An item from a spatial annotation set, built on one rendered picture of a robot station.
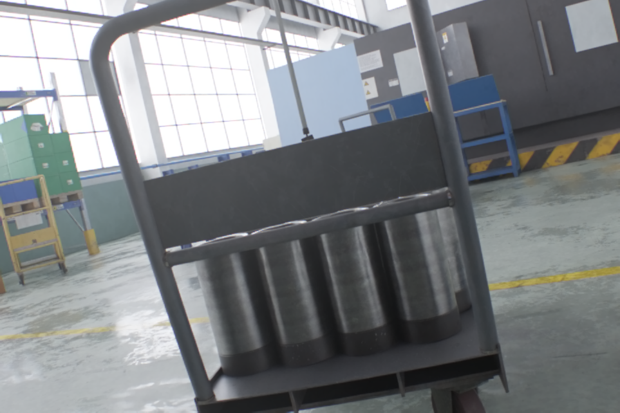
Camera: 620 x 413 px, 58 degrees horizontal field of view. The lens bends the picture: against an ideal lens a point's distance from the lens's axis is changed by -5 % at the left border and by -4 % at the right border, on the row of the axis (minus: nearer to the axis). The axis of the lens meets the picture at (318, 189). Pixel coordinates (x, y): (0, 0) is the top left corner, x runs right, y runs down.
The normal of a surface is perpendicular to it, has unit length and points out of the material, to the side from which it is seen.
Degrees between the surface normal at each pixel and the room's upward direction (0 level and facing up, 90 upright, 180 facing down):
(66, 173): 90
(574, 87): 90
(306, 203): 98
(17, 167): 90
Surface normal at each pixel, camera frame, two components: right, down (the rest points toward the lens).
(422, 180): -0.11, 0.22
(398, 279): -0.70, 0.20
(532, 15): -0.42, 0.08
